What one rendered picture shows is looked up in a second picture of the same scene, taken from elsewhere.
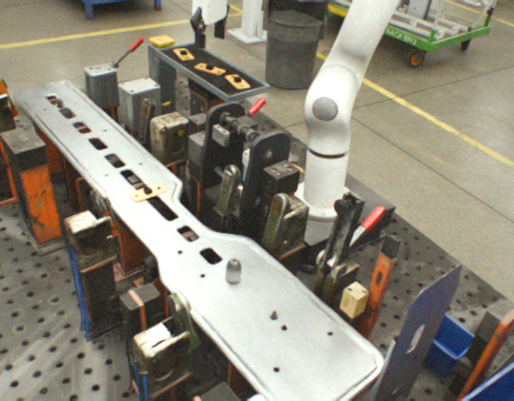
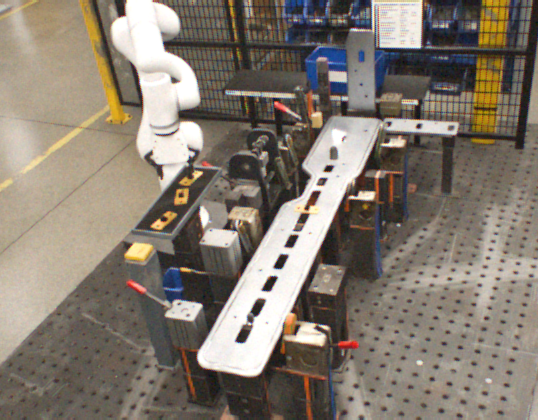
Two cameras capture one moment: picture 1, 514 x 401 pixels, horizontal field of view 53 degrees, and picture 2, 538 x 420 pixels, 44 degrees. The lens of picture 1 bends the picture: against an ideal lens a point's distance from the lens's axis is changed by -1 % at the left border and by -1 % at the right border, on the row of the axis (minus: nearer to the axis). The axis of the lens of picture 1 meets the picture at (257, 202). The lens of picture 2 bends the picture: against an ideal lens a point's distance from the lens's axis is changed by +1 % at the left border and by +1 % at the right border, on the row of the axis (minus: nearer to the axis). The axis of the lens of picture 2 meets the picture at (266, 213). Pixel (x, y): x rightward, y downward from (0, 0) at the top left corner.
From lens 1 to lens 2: 2.66 m
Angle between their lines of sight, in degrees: 85
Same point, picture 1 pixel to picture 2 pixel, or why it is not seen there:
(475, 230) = not seen: outside the picture
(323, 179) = not seen: hidden behind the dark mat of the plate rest
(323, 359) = (348, 125)
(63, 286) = (363, 308)
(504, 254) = (5, 292)
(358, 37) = not seen: hidden behind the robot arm
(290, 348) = (352, 132)
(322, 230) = (219, 209)
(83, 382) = (403, 256)
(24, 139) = (326, 276)
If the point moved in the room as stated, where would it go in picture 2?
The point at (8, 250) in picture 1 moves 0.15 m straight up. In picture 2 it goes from (368, 363) to (367, 329)
